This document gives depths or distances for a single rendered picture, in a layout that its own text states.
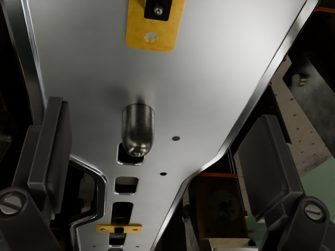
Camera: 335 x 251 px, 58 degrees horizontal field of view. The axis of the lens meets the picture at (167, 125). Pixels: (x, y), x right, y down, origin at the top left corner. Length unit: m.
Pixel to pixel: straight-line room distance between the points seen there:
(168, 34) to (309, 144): 0.84
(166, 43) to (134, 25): 0.03
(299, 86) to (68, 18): 0.21
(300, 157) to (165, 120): 0.81
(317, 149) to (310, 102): 0.78
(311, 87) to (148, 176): 0.24
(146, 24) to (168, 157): 0.19
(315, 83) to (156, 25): 0.15
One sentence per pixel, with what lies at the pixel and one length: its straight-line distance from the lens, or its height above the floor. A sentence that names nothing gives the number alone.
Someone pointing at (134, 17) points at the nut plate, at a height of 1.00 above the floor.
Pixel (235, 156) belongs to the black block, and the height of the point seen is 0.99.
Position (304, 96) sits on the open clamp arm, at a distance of 0.30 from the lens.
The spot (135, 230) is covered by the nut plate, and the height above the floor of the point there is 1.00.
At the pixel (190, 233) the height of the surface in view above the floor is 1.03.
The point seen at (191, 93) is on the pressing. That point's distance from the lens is 0.29.
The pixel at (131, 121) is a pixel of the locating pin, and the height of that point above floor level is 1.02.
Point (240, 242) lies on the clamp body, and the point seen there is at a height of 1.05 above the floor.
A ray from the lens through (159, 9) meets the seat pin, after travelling 0.21.
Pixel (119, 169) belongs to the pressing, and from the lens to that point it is 0.40.
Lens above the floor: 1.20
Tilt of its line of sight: 37 degrees down
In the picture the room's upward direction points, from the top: 176 degrees clockwise
